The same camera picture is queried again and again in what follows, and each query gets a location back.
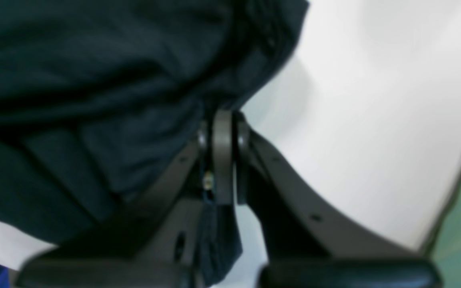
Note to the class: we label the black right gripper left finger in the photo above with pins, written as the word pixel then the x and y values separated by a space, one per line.
pixel 152 242

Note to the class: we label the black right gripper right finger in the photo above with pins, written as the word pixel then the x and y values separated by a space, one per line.
pixel 310 244

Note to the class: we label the dark navy long-sleeve shirt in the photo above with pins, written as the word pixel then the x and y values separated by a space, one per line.
pixel 98 96

